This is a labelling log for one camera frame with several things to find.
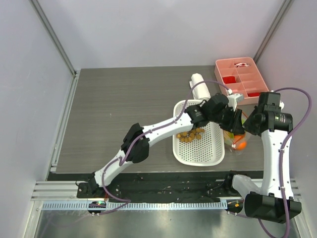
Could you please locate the rolled white towel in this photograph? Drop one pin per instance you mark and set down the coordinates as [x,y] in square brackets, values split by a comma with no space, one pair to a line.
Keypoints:
[200,90]

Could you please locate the white slotted cable duct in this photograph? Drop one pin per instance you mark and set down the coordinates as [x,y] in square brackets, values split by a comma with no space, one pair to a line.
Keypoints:
[99,205]

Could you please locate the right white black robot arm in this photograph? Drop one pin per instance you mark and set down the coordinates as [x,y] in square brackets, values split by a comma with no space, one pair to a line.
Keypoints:
[274,200]

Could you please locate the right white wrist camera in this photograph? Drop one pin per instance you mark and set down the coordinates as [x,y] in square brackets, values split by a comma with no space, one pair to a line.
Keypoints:
[281,104]

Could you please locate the brown fake grape bunch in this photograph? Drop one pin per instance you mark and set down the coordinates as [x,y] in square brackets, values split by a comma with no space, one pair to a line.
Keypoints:
[190,136]

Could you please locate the white perforated plastic basket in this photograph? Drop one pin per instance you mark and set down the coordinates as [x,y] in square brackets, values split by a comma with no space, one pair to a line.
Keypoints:
[204,152]

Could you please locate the red block in tray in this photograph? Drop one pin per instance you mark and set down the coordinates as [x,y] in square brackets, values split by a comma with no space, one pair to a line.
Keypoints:
[229,79]
[253,94]

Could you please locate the orange fake fruit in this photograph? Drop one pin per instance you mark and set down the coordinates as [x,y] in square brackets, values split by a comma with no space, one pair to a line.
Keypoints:
[239,142]

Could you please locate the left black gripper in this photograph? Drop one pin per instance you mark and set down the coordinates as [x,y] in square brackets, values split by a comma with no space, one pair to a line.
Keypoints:
[234,123]

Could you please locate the red white item in tray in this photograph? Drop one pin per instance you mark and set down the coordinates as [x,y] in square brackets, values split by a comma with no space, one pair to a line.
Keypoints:
[241,64]

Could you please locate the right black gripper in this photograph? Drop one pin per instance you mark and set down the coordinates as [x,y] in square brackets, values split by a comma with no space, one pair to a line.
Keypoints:
[251,122]

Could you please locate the clear zip top bag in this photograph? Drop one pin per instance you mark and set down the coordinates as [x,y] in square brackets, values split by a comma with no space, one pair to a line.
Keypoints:
[229,143]

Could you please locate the green fake vegetable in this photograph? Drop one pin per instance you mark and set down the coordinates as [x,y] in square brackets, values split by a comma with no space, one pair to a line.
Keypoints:
[229,134]

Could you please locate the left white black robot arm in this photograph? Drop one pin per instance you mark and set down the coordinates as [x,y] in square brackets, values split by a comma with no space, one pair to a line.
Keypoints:
[219,109]

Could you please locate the pink divided organizer tray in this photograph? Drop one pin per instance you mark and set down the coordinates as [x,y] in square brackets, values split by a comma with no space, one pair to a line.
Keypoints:
[248,79]

